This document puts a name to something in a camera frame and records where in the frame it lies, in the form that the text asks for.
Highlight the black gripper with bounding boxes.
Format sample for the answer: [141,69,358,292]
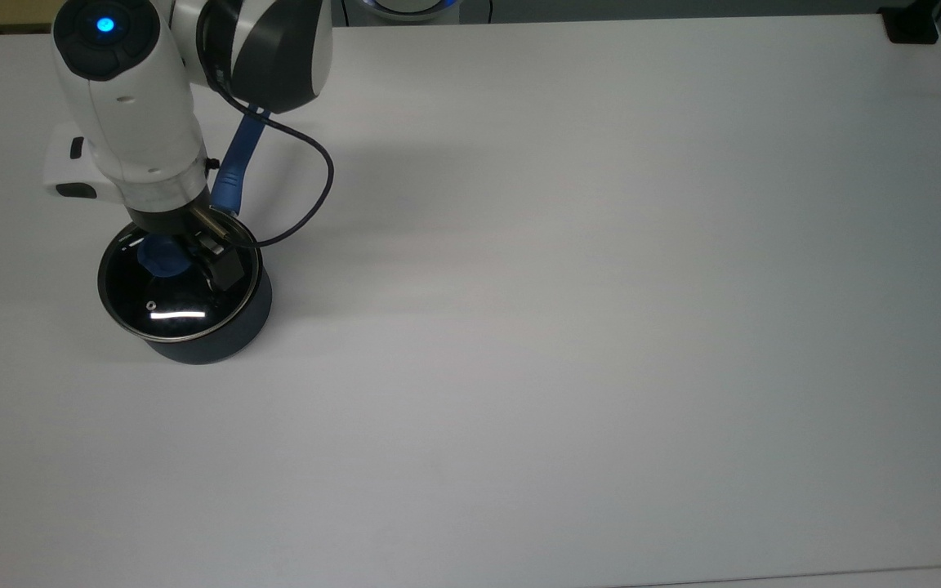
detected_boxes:
[126,200,244,292]

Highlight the glass lid with blue knob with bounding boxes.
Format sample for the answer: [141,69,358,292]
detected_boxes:
[98,220,264,343]

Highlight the black table clamp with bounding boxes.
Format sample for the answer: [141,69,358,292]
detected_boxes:
[879,0,941,45]

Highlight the blue saucepan with handle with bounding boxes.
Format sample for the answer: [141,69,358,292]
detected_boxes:
[97,106,274,366]

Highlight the dark gripper cable with connector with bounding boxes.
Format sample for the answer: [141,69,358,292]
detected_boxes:
[193,69,335,249]

